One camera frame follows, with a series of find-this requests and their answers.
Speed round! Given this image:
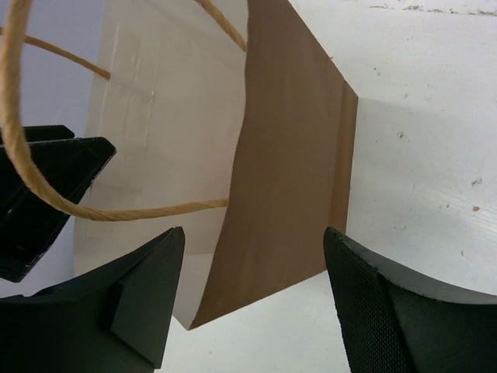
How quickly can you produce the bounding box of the brown paper bag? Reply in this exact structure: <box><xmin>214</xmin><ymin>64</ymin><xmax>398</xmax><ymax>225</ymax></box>
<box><xmin>1</xmin><ymin>1</ymin><xmax>358</xmax><ymax>330</ymax></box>

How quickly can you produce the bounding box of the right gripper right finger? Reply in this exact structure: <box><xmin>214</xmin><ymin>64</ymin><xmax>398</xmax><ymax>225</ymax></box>
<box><xmin>323</xmin><ymin>228</ymin><xmax>496</xmax><ymax>372</ymax></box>

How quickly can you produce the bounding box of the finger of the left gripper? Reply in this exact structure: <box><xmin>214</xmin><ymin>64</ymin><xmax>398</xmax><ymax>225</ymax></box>
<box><xmin>1</xmin><ymin>125</ymin><xmax>116</xmax><ymax>283</ymax></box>

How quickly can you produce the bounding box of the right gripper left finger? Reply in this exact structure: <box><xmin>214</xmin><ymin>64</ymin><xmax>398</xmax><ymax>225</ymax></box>
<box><xmin>1</xmin><ymin>227</ymin><xmax>185</xmax><ymax>372</ymax></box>

